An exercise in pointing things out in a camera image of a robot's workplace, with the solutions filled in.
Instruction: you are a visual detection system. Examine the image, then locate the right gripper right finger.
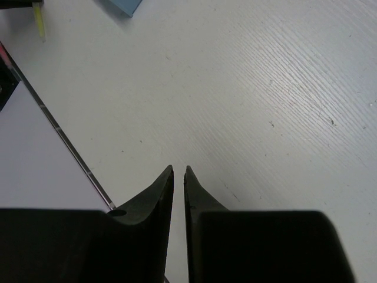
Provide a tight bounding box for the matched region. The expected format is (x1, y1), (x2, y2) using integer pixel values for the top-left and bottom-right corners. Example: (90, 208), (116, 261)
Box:
(184, 167), (355, 282)

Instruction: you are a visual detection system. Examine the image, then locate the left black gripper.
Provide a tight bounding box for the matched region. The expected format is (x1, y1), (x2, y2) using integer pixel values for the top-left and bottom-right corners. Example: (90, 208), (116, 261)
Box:
(0, 0), (44, 9)

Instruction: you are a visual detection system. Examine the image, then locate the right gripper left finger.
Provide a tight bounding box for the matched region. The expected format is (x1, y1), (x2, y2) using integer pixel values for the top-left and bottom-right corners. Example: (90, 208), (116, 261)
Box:
(1, 166), (174, 282)

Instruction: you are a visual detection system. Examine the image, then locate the yellow pink highlighter pen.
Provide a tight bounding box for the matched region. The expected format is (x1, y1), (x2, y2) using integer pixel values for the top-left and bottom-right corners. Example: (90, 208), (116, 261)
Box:
(32, 2), (46, 42)

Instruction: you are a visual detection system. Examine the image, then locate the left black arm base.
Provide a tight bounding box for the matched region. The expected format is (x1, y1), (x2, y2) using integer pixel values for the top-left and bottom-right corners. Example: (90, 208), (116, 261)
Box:
(0, 43), (21, 110)

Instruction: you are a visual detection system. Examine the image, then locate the light blue container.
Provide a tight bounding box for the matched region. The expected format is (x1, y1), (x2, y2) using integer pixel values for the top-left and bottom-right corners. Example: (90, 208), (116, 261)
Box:
(97, 0), (142, 18)

